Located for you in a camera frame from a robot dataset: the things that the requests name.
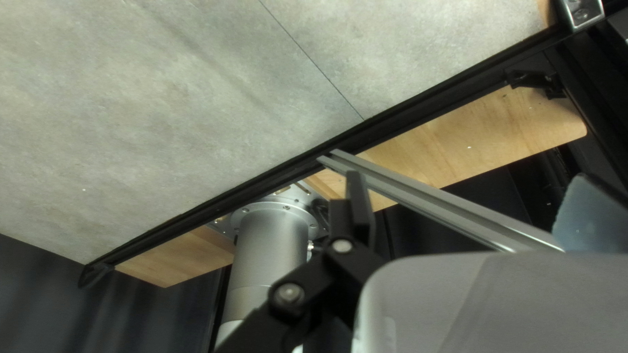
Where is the black frame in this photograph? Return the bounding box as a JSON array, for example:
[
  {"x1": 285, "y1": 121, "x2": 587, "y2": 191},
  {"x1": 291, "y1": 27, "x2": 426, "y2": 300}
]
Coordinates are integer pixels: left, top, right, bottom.
[{"x1": 78, "y1": 0, "x2": 628, "y2": 289}]

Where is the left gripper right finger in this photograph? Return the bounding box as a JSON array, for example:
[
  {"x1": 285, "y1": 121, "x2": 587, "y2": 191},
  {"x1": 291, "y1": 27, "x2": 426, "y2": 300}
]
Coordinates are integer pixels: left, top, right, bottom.
[{"x1": 552, "y1": 173, "x2": 628, "y2": 254}]

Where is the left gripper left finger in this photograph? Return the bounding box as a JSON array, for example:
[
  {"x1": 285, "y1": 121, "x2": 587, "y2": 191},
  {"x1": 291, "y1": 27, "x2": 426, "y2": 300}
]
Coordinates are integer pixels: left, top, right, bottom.
[{"x1": 213, "y1": 171, "x2": 388, "y2": 353}]

